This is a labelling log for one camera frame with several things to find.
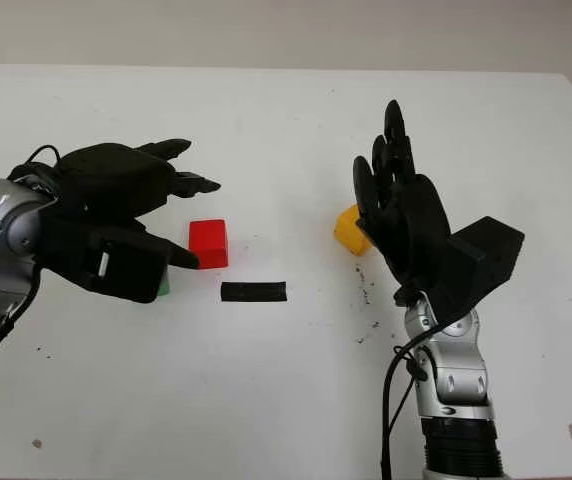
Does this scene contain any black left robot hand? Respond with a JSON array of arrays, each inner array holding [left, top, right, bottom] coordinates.
[[7, 138, 222, 272]]

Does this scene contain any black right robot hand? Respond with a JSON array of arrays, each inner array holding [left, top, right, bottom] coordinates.
[[351, 99, 452, 307]]

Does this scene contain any yellow wooden block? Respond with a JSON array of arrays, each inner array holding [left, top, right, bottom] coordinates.
[[334, 203, 375, 258]]

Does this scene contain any red wooden block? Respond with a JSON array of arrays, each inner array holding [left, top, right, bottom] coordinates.
[[187, 218, 230, 270]]

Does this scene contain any black tape strip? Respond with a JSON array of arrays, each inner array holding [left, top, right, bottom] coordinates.
[[220, 280, 288, 305]]

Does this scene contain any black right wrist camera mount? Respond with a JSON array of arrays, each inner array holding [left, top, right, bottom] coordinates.
[[440, 215, 526, 322]]

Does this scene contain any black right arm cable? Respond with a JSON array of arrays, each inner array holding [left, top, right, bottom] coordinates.
[[380, 319, 443, 480]]

